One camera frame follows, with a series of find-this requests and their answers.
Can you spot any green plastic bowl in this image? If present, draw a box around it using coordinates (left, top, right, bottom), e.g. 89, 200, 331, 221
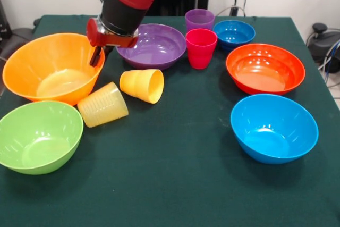
0, 100, 84, 175

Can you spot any yellow plastic cup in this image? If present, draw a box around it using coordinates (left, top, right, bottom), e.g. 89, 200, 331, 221
119, 69, 165, 104

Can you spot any light blue plastic bowl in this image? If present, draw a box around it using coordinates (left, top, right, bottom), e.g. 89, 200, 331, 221
230, 94, 319, 165

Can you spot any pink plastic cup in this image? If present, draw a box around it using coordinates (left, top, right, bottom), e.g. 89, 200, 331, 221
185, 28, 218, 70

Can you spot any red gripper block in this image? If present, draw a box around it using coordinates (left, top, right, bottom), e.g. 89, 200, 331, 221
86, 18, 139, 68

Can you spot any purple plastic cup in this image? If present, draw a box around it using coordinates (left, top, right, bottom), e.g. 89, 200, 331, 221
185, 9, 215, 33

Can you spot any purple plastic bowl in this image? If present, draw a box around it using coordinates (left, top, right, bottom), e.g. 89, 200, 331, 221
115, 23, 187, 71

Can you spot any red plastic bowl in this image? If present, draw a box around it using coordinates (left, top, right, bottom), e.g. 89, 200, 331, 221
226, 43, 306, 96

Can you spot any small dark blue bowl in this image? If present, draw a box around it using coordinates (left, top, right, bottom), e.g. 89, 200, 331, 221
212, 20, 256, 53

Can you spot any pale yellow ribbed cup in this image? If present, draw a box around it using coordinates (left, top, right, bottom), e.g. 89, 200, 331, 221
77, 81, 129, 128

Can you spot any large orange plastic bowl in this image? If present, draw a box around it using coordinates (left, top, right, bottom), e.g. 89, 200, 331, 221
2, 32, 106, 106

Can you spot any dark green table cloth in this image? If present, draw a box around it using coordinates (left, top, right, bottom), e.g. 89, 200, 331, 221
0, 15, 340, 227

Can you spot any black office chair base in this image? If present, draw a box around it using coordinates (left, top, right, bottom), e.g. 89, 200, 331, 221
305, 22, 340, 63

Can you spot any grey office chair base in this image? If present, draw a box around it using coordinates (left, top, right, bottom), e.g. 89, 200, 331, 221
0, 26, 27, 65

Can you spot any tangle of floor cables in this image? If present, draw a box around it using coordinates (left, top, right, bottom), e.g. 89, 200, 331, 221
317, 39, 340, 88

